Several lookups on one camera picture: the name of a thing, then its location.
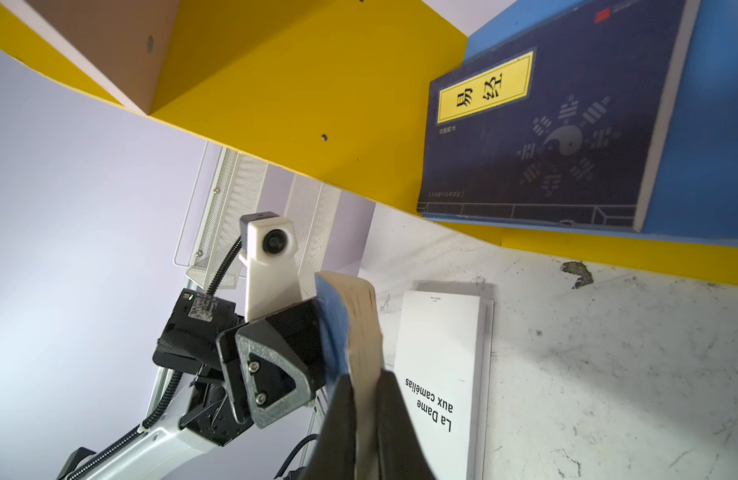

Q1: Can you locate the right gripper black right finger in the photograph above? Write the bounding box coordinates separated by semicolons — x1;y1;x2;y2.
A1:
377;370;435;480

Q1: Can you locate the navy book Lunyu yellow label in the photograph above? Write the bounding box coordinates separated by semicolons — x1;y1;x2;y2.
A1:
315;271;385;479

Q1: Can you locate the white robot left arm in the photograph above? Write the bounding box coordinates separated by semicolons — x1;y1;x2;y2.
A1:
59;289;325;479

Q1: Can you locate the white mesh two-tier rack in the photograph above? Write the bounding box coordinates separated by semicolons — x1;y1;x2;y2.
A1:
173;143;342;297

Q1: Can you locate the white book La Dame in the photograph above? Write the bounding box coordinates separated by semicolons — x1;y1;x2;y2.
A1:
393;281;495;479

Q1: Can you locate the yellow shelf unit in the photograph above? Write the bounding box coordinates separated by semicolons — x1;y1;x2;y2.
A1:
0;0;738;289

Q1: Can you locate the navy book yellow label Yijing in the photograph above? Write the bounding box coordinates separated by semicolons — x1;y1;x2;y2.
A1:
417;1;700;232

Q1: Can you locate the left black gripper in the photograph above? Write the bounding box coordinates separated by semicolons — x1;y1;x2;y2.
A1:
152;289;325;447

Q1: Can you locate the black corrugated left cable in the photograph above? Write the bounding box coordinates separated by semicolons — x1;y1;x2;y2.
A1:
62;236;244;480

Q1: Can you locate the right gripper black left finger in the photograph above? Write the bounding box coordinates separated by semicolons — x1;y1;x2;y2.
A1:
300;375;357;480

